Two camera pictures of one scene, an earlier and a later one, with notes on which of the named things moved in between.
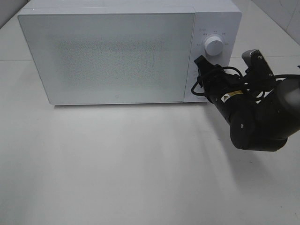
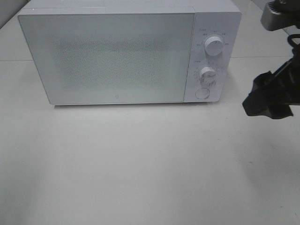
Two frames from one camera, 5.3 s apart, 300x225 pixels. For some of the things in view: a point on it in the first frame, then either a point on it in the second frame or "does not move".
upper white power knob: x=213 y=45 does not move
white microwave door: x=104 y=58 does not move
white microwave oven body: x=217 y=32 does not move
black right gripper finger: x=205 y=67 → x=267 y=88
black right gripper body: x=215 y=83 → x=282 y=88
